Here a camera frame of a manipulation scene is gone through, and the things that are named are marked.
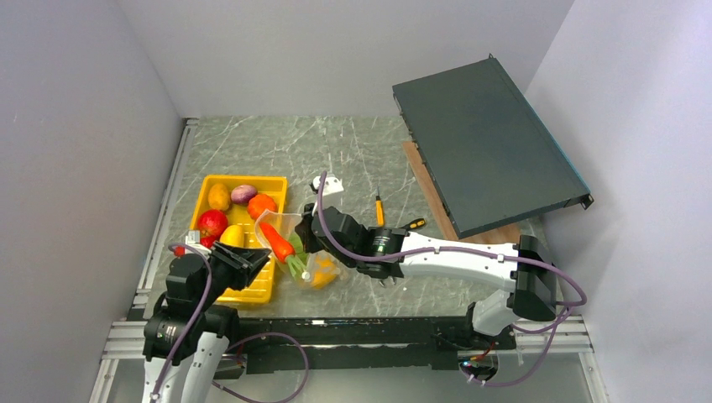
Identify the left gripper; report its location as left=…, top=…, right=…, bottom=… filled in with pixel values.
left=194, top=240, right=270, bottom=310

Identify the orange carrot with green top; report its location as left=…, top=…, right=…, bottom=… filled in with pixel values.
left=259, top=222, right=309, bottom=280

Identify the clear dotted zip bag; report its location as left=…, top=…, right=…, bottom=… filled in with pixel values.
left=254, top=211, right=346, bottom=290

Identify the green cabbage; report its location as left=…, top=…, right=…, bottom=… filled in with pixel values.
left=288, top=233, right=306, bottom=259

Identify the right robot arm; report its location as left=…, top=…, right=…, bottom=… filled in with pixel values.
left=295, top=204, right=558, bottom=348

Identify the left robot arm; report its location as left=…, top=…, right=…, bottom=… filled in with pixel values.
left=142, top=242, right=271, bottom=402

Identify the small yellow screwdriver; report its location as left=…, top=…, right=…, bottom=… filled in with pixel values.
left=375, top=188, right=385, bottom=227

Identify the red bell pepper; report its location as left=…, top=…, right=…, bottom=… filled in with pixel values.
left=200, top=235, right=219, bottom=249

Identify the red apple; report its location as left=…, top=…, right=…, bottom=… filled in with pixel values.
left=196, top=209, right=228, bottom=238

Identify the yellow plastic tray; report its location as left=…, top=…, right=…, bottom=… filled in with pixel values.
left=189, top=175, right=288, bottom=306

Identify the orange pumpkin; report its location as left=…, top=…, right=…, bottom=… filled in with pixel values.
left=246, top=193, right=278, bottom=220

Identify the purple onion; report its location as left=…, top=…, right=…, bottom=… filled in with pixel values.
left=230, top=184, right=259, bottom=206

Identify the black yellow screwdriver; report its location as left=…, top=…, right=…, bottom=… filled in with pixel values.
left=403, top=218, right=427, bottom=231

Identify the brown potato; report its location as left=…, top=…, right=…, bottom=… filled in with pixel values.
left=207, top=183, right=232, bottom=212

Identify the wooden cutting board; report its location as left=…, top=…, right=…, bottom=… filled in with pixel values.
left=402, top=140, right=521, bottom=244

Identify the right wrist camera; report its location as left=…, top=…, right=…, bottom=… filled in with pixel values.
left=310, top=174, right=345, bottom=208

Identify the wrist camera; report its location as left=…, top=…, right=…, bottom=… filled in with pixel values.
left=310, top=174, right=345, bottom=208
left=169, top=230, right=210, bottom=257

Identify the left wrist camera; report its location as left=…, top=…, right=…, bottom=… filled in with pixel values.
left=169, top=230, right=210, bottom=257

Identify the dark green network switch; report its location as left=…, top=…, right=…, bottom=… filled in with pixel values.
left=392, top=55, right=594, bottom=238

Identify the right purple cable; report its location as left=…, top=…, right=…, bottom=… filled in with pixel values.
left=316, top=172, right=588, bottom=390

